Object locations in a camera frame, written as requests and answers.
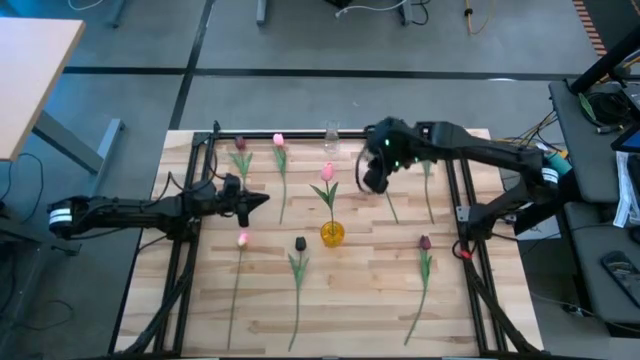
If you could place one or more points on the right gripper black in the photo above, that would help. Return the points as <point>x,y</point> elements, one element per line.
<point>385,162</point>

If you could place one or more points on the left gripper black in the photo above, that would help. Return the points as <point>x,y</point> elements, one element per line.
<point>242,210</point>

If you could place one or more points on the pale pink artificial tulip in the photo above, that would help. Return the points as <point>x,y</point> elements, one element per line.
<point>243,239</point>

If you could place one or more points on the dark red artificial tulip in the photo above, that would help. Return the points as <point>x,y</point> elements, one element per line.
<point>240,143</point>
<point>425,243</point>

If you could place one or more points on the black artificial tulip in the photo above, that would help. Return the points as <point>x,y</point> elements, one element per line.
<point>300,244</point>

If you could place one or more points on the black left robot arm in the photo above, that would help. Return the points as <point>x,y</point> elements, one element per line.
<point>125,210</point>

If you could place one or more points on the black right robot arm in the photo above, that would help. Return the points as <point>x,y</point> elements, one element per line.
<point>475,145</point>

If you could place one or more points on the clear glass vase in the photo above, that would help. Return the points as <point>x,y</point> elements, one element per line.
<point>331,142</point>

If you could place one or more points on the yellow glass vase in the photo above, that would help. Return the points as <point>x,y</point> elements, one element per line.
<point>332,235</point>

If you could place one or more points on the white paper sheet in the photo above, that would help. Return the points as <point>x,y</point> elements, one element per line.
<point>542,230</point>

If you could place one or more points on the grey metal leg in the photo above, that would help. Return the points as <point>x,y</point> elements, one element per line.
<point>406,12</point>
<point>260,12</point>
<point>119,12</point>

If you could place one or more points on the teal round container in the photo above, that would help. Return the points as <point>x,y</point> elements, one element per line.
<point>560,162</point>

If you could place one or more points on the grey metal table foot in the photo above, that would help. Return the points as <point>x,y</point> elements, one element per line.
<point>75,147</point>

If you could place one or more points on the dark grey desk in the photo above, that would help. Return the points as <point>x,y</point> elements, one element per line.
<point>587,260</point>
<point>570,130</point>

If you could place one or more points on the white paper sheets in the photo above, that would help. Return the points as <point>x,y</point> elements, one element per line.
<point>624,190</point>

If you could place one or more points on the light wooden side table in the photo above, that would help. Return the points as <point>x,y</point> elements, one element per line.
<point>35,80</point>

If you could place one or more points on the dark tablet blue edge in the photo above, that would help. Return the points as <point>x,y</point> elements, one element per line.
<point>627,140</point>

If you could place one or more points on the black remote control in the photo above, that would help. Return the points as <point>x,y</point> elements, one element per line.
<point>622,272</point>

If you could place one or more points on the black overhead beam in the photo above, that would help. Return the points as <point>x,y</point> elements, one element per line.
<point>607,57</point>

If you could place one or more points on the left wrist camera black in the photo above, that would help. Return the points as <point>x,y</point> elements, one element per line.
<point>231,185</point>

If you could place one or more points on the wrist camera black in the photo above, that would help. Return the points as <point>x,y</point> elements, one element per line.
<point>387,135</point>
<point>231,185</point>

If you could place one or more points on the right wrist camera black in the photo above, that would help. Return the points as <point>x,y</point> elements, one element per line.
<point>387,135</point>

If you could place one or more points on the black aluminium table frame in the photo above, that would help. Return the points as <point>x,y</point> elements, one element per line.
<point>260,134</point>

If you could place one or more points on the silver corner bracket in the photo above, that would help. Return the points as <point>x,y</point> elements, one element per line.
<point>463,213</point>

